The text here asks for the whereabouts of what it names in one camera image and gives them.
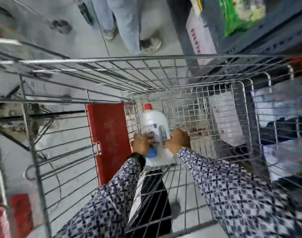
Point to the person's right fingers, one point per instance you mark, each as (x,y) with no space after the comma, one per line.
(171,141)

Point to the person's left fingers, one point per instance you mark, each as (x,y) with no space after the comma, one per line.
(142,136)

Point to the person's left forearm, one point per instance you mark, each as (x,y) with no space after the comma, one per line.
(106,198)

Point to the person's right hand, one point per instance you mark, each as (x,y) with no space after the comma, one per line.
(177,142)

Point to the person's right forearm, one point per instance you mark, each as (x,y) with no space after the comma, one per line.
(242,195)

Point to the person's left hand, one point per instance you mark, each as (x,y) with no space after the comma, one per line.
(140,146)

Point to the white cardboard box red print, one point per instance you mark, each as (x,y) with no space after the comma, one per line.
(203,39)

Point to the dark store shelf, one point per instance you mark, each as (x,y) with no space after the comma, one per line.
(264,34)

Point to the red plastic cart seat flap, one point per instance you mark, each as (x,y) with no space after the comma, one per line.
(108,141)

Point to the white jug with red cap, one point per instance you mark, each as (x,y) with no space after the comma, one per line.
(154,126)

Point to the green printed package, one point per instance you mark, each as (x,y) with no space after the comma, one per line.
(240,13)

